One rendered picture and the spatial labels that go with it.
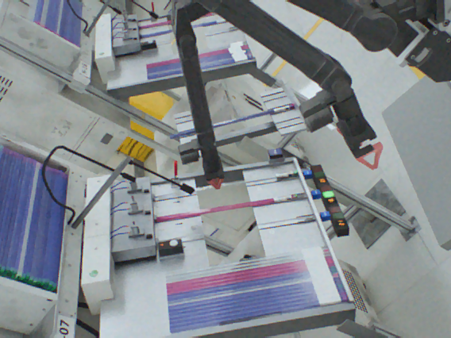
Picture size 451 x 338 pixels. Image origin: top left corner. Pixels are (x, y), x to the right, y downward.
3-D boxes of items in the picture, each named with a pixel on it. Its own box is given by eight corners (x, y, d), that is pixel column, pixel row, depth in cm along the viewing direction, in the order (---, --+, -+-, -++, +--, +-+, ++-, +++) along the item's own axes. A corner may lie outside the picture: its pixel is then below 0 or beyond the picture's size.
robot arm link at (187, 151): (212, 137, 188) (206, 120, 194) (177, 147, 187) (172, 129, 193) (217, 163, 196) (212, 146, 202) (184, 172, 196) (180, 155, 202)
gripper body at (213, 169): (206, 182, 200) (202, 167, 195) (202, 163, 208) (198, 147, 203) (225, 178, 200) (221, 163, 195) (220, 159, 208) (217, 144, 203)
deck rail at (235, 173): (294, 169, 223) (294, 156, 219) (295, 172, 221) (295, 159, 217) (106, 199, 217) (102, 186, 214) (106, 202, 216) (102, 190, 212)
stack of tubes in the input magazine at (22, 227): (68, 173, 203) (-10, 139, 190) (57, 288, 164) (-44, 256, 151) (50, 197, 208) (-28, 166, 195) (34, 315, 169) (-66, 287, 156)
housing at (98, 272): (117, 203, 217) (110, 174, 208) (118, 311, 179) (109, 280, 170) (95, 206, 216) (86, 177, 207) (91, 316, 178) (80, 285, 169)
